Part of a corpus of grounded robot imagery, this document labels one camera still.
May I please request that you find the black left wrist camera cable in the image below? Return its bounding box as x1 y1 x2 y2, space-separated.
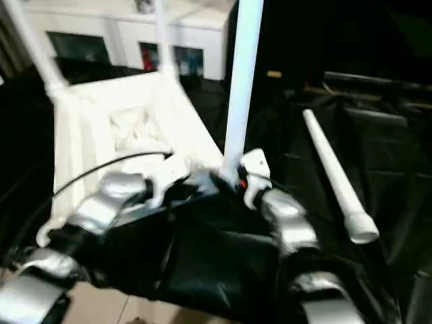
52 151 173 198

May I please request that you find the black glossy mat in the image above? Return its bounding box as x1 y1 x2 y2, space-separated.
0 57 432 324

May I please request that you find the white plastic table leg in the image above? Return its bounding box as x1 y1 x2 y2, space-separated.
5 0 67 99
153 0 178 77
221 0 265 182
302 108 380 245

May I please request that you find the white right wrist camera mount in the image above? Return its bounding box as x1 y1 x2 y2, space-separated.
241 148 273 209

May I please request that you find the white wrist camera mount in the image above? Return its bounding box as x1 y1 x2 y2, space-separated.
146 153 193 207
241 148 273 209

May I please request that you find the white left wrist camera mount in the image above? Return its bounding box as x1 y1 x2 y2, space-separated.
146 153 193 207

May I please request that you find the white cabinet with glass doors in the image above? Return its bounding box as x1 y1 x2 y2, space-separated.
23 0 230 81

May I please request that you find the long black bar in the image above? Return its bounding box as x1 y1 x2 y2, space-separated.
323 71 432 92

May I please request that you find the white plastic table top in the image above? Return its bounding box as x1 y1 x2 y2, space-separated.
35 69 230 247

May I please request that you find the grey curtain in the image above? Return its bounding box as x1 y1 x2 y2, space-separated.
0 6 31 78

